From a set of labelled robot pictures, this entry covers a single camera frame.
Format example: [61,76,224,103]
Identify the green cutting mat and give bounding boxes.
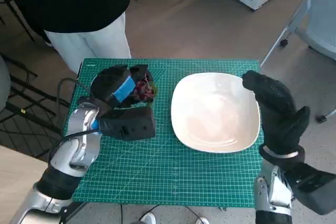
[72,58,263,206]

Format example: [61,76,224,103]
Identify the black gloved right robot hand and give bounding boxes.
[241,70,312,156]

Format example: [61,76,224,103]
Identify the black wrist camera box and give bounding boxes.
[99,105,156,141]
[285,162,336,216]

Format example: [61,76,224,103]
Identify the red toy grape bunch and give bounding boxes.
[133,78,158,103]

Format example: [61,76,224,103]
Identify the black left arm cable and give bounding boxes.
[56,78,101,141]

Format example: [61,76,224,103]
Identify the light blue mesh chair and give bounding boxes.
[259,0,336,124]

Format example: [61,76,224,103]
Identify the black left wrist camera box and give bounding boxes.
[99,105,156,141]

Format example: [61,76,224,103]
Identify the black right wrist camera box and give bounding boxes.
[285,162,336,216]

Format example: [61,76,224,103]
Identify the white square plate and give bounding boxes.
[170,72,261,154]

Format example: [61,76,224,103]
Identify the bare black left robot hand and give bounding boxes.
[90,63,155,110]

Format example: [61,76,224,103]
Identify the black wire rack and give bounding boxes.
[0,53,70,159]

